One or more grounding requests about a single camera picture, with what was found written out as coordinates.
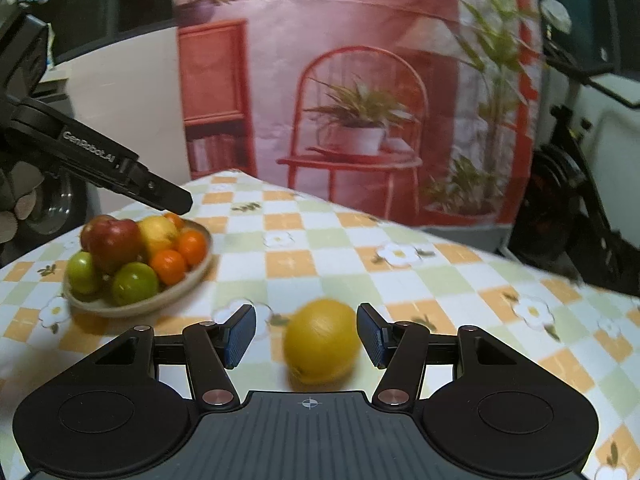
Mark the printed backdrop cloth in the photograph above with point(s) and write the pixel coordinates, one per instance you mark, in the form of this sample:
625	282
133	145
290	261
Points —
350	20

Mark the yellow lemon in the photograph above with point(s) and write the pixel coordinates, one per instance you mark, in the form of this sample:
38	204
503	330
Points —
157	235
322	340

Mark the beige round plate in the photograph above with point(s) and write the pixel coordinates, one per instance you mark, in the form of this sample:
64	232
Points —
165	295

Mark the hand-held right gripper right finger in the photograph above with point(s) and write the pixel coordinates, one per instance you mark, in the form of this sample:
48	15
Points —
372	335

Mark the orange tangerine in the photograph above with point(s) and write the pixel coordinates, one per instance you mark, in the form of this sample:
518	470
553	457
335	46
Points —
192	249
169	267
174	220

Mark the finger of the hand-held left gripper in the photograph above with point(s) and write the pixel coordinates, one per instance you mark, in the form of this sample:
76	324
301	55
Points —
162	192

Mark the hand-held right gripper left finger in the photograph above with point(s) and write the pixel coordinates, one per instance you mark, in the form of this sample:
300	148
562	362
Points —
239	335

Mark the black exercise bike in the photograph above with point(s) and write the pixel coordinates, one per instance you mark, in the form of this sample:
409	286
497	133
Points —
555	200

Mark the large red apple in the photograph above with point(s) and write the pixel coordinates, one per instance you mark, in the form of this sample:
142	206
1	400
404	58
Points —
112	245

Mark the person's left hand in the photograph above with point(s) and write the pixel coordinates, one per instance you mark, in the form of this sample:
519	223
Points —
19	205

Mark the yellowish green apple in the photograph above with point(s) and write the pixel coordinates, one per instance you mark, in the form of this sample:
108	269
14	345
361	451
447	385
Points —
84	272

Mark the checked floral tablecloth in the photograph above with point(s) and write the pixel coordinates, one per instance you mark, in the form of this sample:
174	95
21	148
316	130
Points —
450	300

